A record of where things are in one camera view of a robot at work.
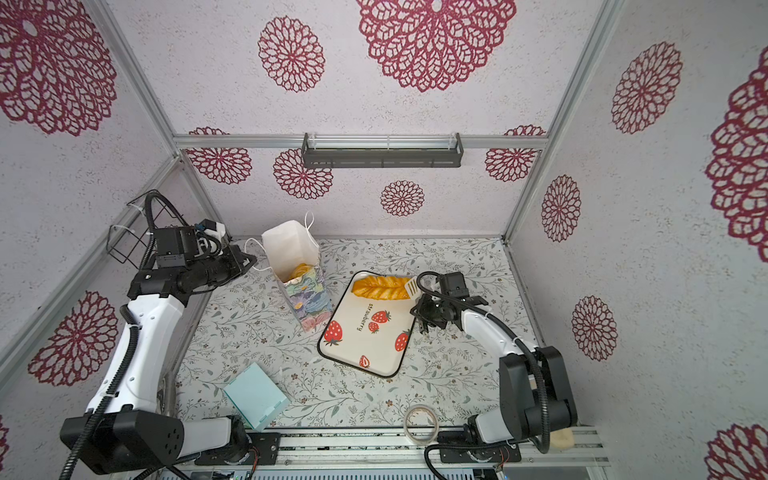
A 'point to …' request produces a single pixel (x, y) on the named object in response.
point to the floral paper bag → (294, 257)
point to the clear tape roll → (406, 429)
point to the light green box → (257, 397)
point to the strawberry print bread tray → (367, 333)
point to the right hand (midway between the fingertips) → (413, 306)
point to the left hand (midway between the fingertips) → (255, 264)
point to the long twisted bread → (384, 288)
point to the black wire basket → (128, 240)
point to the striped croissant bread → (300, 270)
